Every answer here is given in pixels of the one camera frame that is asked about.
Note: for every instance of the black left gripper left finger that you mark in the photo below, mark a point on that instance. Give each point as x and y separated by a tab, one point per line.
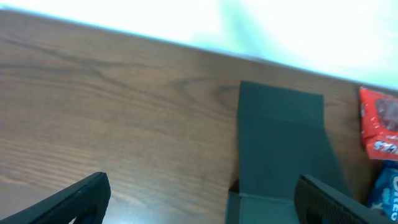
84	202

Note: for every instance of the red Hacks candy bag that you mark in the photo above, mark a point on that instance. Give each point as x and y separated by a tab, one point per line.
378	124

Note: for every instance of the blue Oreo cookie pack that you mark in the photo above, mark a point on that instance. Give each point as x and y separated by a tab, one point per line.
383	197

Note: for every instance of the dark green gift box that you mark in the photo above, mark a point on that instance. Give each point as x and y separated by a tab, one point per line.
281	136

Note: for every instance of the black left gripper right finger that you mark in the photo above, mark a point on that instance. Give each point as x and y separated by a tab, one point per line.
317	203

